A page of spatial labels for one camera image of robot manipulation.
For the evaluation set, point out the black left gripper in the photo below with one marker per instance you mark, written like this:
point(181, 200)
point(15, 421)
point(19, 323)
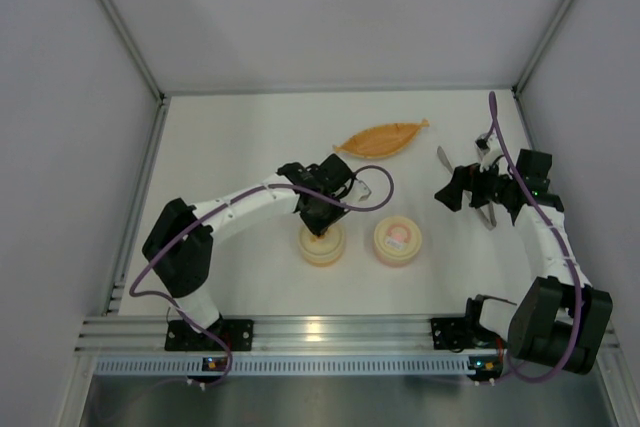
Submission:
point(319, 220)

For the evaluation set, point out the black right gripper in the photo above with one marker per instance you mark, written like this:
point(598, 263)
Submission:
point(467, 186)

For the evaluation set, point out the cream lid orange handle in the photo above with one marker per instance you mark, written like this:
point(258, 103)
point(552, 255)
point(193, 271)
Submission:
point(331, 243)

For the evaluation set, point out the orange lunch bowl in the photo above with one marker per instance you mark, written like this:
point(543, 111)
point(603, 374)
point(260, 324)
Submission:
point(322, 257)

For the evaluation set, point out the steel food tongs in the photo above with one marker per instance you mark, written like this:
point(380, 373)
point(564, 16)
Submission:
point(486, 213)

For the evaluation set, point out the cream lid pink handle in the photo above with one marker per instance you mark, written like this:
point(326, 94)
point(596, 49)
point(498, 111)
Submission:
point(397, 230)

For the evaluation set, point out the pink lunch bowl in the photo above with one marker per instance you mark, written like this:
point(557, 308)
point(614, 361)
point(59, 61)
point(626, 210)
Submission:
point(396, 255)

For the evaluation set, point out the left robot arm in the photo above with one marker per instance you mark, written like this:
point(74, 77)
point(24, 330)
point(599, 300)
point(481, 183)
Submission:
point(182, 240)

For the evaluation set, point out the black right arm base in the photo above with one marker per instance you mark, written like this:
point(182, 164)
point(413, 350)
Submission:
point(457, 334)

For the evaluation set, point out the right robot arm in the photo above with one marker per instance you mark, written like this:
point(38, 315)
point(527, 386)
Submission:
point(562, 318)

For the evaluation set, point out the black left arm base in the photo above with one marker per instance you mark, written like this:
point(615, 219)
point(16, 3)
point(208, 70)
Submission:
point(236, 334)

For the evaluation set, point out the woven fish-shaped basket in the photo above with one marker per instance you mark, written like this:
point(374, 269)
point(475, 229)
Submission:
point(381, 141)

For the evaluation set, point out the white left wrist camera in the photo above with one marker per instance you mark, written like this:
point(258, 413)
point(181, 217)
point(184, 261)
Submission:
point(360, 192)

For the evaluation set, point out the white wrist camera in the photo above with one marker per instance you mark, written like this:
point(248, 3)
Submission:
point(360, 192)
point(489, 151)

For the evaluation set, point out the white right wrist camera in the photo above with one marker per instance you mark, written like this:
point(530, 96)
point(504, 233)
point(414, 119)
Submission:
point(489, 151)

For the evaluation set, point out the aluminium front rail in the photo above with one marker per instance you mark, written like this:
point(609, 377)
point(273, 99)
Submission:
point(271, 335)

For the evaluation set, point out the perforated cable tray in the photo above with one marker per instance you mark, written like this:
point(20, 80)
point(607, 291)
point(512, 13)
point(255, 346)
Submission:
point(270, 365)

